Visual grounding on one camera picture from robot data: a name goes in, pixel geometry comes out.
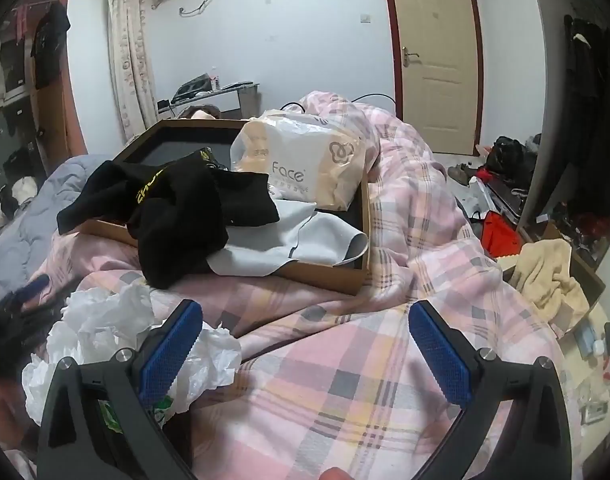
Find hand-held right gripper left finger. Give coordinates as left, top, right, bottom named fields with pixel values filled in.
left=35, top=299, right=203, bottom=480

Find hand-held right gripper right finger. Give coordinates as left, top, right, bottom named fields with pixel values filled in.
left=407, top=300, right=573, bottom=480

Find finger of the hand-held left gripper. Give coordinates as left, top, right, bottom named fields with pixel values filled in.
left=8, top=274, right=51, bottom=306

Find white plastic bag green print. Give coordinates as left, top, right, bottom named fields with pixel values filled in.
left=21, top=282, right=242, bottom=426

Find black knit garment yellow lettering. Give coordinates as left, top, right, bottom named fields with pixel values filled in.
left=56, top=147, right=281, bottom=289

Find brown cardboard box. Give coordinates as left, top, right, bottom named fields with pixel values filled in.
left=78, top=119, right=371, bottom=297

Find pink plaid blanket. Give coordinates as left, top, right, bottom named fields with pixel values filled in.
left=0, top=91, right=586, bottom=480

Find beige towel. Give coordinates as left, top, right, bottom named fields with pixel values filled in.
left=507, top=237, right=593, bottom=331

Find red bag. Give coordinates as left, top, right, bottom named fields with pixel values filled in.
left=482, top=210, right=523, bottom=258

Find grey cloth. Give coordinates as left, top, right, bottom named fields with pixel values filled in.
left=205, top=199, right=370, bottom=278

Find wooden open wardrobe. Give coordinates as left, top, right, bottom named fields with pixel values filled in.
left=0, top=0, right=88, bottom=221

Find black bag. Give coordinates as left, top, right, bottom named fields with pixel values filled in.
left=485, top=132, right=543, bottom=191

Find bagged tissue pack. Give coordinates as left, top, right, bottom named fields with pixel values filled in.
left=229, top=110, right=368, bottom=213

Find pink fleece quilt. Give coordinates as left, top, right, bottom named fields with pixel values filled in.
left=177, top=102, right=221, bottom=122

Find hanging black shirt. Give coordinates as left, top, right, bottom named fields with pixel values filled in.
left=31, top=2, right=72, bottom=91

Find black desktop device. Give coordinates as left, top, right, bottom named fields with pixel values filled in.
left=172, top=74, right=211, bottom=100

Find floral curtain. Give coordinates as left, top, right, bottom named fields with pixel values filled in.
left=105, top=0, right=158, bottom=141

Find hanging black coats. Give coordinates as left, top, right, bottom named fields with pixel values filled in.
left=562, top=12, right=610, bottom=261

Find grey sliding door wardrobe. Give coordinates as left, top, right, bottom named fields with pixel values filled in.
left=525, top=0, right=610, bottom=271

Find cream door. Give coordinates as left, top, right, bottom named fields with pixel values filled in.
left=380, top=0, right=486, bottom=157

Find black cable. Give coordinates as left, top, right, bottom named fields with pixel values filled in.
left=280, top=92, right=401, bottom=111

